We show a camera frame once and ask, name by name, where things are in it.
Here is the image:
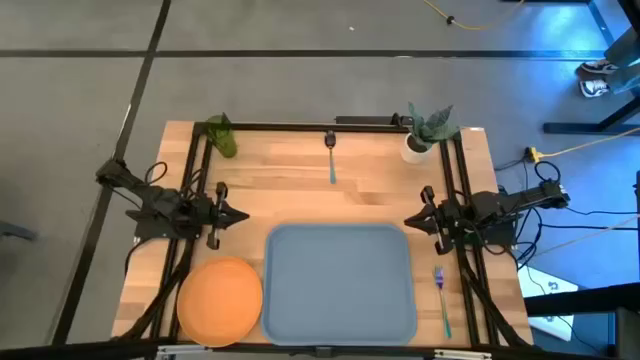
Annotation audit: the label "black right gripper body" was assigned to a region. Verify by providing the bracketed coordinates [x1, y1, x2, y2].
[422, 185, 464, 256]

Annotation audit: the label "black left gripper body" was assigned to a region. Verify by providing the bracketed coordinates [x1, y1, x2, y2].
[199, 181, 230, 251]

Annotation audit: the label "green faceted plastic cup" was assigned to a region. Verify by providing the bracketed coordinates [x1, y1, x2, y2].
[205, 112, 239, 160]

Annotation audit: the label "iridescent teal-handled fork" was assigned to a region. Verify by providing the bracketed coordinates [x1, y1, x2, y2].
[433, 265, 453, 340]

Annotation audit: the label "orange plate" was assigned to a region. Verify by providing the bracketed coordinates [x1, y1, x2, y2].
[176, 256, 264, 349]

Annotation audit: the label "blue plastic tray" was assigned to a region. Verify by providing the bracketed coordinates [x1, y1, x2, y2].
[260, 222, 419, 347]

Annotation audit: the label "green leafy plant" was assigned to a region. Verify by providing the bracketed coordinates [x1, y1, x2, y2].
[407, 101, 461, 151]

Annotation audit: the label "white printed sheet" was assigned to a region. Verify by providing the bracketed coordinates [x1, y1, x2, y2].
[517, 263, 580, 342]

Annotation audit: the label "black side beam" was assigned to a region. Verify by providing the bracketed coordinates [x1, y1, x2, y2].
[522, 282, 640, 360]

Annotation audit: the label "black front beam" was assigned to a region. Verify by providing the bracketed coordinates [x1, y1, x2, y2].
[0, 338, 640, 360]

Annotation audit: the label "grey chair leg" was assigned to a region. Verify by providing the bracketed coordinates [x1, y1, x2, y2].
[0, 219, 39, 243]

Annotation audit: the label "person's shoe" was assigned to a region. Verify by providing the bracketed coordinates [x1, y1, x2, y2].
[579, 59, 621, 77]
[578, 78, 612, 99]

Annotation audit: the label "person's leg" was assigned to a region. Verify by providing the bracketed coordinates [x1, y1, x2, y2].
[608, 63, 640, 96]
[603, 27, 640, 69]

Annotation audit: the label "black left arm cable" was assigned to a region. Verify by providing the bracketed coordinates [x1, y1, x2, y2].
[143, 160, 169, 187]

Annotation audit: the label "black aluminium table frame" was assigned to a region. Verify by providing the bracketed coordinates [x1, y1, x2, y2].
[113, 119, 534, 351]

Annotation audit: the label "silver bracket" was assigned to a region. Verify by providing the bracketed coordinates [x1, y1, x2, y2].
[156, 344, 215, 360]
[432, 348, 494, 360]

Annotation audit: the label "black floor cable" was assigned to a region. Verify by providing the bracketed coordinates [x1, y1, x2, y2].
[494, 158, 640, 274]

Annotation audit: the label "beige strap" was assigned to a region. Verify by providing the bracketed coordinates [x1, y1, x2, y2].
[529, 213, 640, 259]

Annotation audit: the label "black desk frame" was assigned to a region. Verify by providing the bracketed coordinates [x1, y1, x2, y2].
[542, 0, 640, 136]

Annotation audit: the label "yellow extension cable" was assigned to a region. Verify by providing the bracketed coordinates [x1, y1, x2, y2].
[541, 130, 640, 159]

